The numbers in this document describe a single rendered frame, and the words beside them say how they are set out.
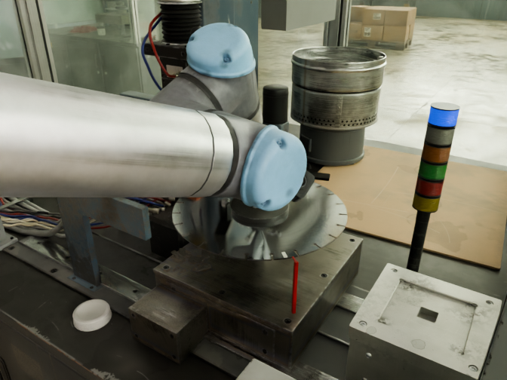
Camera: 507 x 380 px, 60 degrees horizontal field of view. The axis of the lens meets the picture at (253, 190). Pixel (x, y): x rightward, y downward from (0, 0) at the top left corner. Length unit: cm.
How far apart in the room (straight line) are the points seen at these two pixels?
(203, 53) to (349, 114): 97
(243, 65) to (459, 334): 48
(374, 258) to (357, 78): 58
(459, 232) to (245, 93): 84
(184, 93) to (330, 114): 96
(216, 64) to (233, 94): 4
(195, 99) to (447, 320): 49
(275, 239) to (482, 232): 67
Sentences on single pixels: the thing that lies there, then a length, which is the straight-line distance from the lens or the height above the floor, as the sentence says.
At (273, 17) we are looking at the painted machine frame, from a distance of 109.
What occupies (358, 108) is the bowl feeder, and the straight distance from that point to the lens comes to 144.
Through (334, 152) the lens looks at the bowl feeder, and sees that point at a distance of 150.
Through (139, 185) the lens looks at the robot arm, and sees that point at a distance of 32.
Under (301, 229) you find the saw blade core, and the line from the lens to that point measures 79.
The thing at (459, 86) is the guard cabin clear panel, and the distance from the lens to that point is 175.
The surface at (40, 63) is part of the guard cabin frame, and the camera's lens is 186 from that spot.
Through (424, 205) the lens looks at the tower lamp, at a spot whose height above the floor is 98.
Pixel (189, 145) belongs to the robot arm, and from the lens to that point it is 34.
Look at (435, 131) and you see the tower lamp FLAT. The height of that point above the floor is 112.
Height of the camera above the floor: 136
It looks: 27 degrees down
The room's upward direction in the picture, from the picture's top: straight up
